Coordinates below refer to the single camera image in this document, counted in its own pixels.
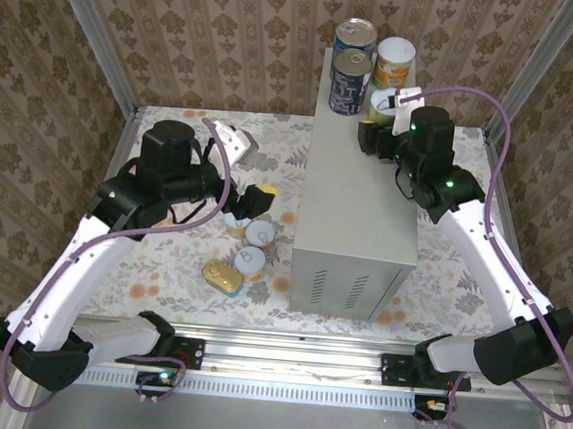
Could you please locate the slotted grey cable duct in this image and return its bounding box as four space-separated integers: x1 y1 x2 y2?
40 361 452 418

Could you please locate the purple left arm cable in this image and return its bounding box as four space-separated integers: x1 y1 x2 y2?
0 100 239 429

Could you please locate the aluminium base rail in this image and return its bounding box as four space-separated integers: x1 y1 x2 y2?
22 309 573 406

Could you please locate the small green label can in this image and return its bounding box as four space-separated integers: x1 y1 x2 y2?
367 87 404 128

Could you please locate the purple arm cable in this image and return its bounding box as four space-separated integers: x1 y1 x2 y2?
370 81 573 429
0 100 239 429

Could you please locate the tall dark navy can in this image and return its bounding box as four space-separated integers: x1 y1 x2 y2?
325 46 375 118

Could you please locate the small orange fruit label can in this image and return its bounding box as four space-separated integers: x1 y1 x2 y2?
242 218 278 255

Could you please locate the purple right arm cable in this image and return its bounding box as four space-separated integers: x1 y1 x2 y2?
370 81 573 429

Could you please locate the tall blue food can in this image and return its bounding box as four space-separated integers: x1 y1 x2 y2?
331 16 380 66

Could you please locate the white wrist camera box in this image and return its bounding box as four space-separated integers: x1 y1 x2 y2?
384 84 427 140
205 119 263 168

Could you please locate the aluminium frame post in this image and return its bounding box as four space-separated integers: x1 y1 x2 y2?
32 0 149 117
483 0 573 148

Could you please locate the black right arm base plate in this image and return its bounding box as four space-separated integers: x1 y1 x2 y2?
378 352 474 394

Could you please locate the small electronics board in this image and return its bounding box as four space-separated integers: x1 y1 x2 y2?
411 393 455 424
134 369 178 400

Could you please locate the small yellow pineapple can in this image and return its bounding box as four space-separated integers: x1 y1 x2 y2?
223 213 252 240
231 243 270 285

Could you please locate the floral tablecloth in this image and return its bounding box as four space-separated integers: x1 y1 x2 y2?
74 96 558 356

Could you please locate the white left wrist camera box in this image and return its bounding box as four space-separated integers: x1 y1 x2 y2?
205 119 263 168

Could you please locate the gold rectangular sardine tin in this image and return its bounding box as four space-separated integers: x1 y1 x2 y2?
199 258 247 300

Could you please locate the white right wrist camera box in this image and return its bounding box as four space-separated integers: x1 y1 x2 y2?
384 84 427 140

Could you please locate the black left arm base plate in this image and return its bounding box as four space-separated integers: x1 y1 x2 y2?
114 330 206 372

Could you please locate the grey metal cabinet counter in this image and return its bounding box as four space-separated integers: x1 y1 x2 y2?
287 45 437 326

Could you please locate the orange can with white lid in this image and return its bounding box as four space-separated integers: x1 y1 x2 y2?
370 34 417 93

